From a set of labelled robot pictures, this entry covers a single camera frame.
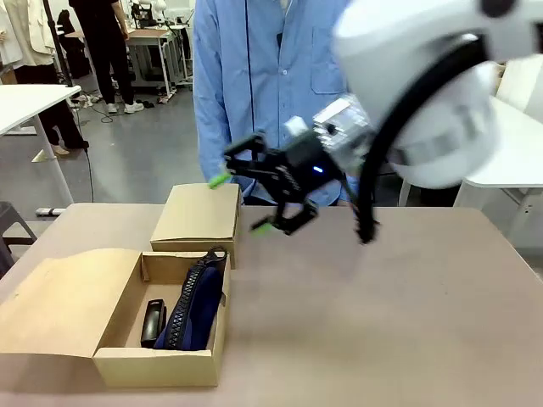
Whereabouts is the person in beige coat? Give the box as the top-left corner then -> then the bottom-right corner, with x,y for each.
0,0 -> 90,157

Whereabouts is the white table with white legs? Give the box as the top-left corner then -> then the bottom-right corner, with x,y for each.
0,83 -> 82,213

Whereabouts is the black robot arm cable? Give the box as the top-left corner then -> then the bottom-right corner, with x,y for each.
354,33 -> 493,246

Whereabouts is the person's right forearm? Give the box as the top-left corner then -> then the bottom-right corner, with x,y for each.
197,101 -> 233,184

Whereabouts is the person in black clothes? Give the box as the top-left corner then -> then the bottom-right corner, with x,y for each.
67,0 -> 145,114

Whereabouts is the white table with rounded edge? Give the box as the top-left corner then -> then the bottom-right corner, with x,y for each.
398,54 -> 543,255

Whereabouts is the black stapler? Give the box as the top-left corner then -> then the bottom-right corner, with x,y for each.
139,298 -> 167,348

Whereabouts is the black floor cable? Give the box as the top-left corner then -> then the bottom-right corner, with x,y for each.
67,97 -> 115,204

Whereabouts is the grey-framed workbench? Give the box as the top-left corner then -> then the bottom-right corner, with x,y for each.
126,27 -> 190,99

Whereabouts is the navy blue zipper pouch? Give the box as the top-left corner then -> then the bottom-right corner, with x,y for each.
153,246 -> 230,352

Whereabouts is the cardboard box with curved lid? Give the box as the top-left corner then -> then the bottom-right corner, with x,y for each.
0,248 -> 232,389

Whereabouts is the person in blue shirt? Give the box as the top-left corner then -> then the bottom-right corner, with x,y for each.
193,0 -> 361,209

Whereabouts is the grey stool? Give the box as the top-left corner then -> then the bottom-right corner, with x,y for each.
0,201 -> 38,279

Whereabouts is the cardboard box with straight flap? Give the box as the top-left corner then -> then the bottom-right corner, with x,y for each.
150,182 -> 242,270

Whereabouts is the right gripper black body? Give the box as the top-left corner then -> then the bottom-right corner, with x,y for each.
270,131 -> 341,205

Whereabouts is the black stand pole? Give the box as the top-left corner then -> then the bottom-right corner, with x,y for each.
44,0 -> 76,88

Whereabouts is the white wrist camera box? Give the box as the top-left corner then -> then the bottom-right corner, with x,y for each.
283,116 -> 310,137

